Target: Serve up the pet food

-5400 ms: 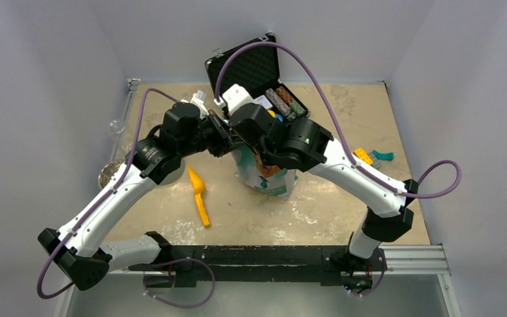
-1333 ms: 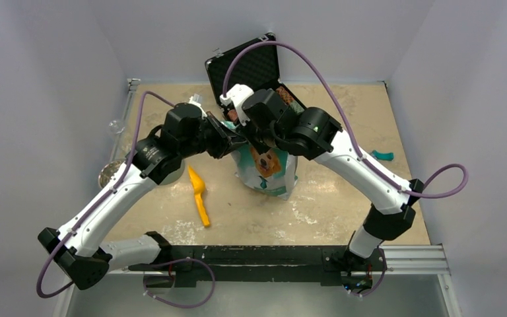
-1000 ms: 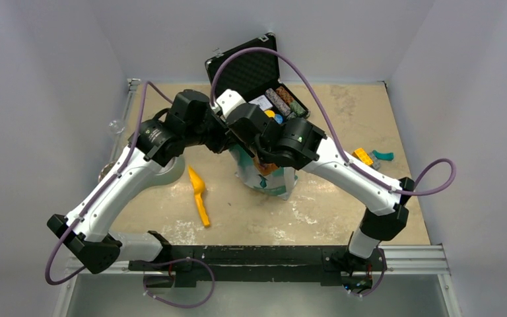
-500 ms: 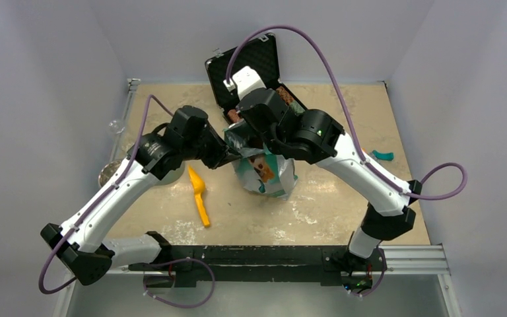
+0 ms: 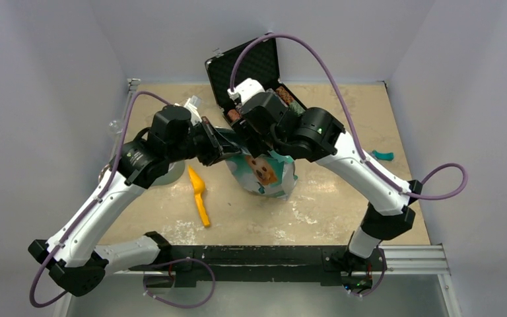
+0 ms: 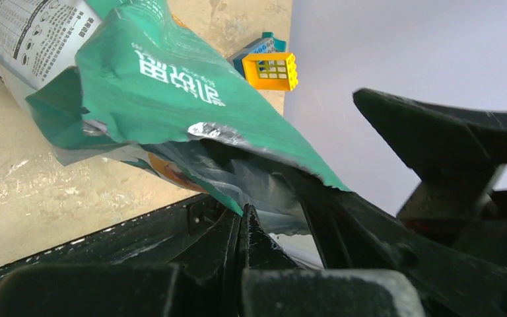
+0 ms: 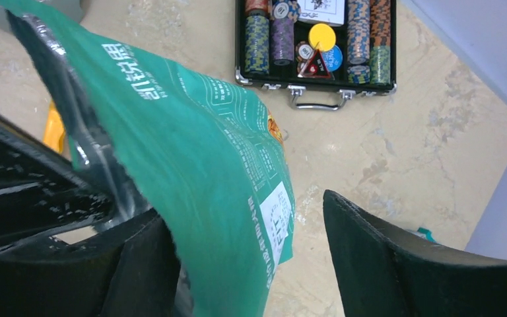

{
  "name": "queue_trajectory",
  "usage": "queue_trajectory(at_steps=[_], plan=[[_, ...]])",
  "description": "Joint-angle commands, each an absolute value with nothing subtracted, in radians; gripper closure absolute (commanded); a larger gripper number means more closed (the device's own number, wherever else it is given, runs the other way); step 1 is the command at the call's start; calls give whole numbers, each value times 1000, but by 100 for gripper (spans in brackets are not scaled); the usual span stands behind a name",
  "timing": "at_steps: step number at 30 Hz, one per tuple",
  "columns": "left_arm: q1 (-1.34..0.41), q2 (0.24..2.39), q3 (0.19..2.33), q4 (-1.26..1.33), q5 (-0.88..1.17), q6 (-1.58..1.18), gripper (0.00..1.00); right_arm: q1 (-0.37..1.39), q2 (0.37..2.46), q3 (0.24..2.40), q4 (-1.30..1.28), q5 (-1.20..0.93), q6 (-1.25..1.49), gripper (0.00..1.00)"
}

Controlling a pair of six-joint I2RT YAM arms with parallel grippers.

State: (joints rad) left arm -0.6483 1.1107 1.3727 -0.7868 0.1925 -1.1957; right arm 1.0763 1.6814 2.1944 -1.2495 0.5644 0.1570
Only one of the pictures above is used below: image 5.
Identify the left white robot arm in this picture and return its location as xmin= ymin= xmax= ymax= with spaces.
xmin=28 ymin=105 xmax=242 ymax=297

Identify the toy brick block stack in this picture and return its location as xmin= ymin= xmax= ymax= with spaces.
xmin=370 ymin=150 xmax=395 ymax=161

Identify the green double pet bowl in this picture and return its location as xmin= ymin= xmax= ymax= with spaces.
xmin=151 ymin=161 xmax=186 ymax=187

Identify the black poker chip case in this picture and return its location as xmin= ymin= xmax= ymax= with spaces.
xmin=205 ymin=38 xmax=306 ymax=124

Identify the clear glass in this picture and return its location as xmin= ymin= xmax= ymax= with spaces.
xmin=108 ymin=120 xmax=125 ymax=138

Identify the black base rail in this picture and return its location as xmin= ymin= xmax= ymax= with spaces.
xmin=131 ymin=245 xmax=387 ymax=287

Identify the green dog food bag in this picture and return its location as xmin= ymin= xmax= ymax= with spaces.
xmin=217 ymin=127 xmax=298 ymax=200

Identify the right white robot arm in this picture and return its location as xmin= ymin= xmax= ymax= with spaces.
xmin=230 ymin=92 xmax=422 ymax=269

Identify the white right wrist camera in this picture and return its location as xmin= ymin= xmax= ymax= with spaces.
xmin=227 ymin=78 xmax=265 ymax=104

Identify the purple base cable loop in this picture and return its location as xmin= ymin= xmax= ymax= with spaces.
xmin=143 ymin=257 xmax=217 ymax=310

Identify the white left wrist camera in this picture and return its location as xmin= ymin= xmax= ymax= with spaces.
xmin=176 ymin=95 xmax=201 ymax=125

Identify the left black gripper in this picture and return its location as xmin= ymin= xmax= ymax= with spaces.
xmin=166 ymin=115 xmax=241 ymax=166

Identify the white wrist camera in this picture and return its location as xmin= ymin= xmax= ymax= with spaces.
xmin=227 ymin=78 xmax=265 ymax=104
xmin=176 ymin=95 xmax=201 ymax=125

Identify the yellow plastic scoop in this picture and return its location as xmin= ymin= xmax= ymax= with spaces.
xmin=187 ymin=167 xmax=211 ymax=228

